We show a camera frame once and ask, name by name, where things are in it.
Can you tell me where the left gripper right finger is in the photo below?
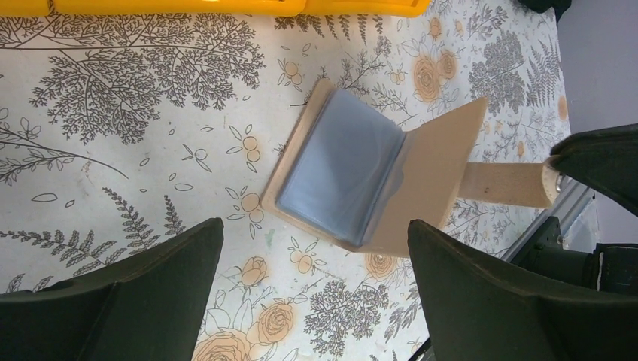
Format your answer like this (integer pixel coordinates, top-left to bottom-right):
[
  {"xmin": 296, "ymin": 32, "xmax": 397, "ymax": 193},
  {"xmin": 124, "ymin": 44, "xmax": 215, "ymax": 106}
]
[{"xmin": 408, "ymin": 220, "xmax": 637, "ymax": 360}]

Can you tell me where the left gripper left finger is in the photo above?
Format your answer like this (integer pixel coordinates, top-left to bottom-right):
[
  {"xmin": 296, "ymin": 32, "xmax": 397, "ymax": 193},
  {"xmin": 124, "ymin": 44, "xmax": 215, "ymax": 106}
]
[{"xmin": 1, "ymin": 218, "xmax": 224, "ymax": 360}]

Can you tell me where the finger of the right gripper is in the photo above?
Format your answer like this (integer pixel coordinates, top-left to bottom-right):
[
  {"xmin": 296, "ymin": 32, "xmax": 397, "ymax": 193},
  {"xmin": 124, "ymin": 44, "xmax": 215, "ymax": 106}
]
[{"xmin": 550, "ymin": 124, "xmax": 637, "ymax": 215}]

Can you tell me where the black cloth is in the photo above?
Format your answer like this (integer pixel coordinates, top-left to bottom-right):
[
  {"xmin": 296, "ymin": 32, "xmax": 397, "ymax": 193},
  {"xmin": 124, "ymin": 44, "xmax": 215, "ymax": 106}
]
[{"xmin": 518, "ymin": 0, "xmax": 572, "ymax": 17}]

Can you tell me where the yellow three-compartment bin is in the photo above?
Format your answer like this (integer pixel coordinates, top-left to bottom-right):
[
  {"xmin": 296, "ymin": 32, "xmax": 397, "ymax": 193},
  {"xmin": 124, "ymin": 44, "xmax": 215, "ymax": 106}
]
[{"xmin": 1, "ymin": 0, "xmax": 430, "ymax": 17}]

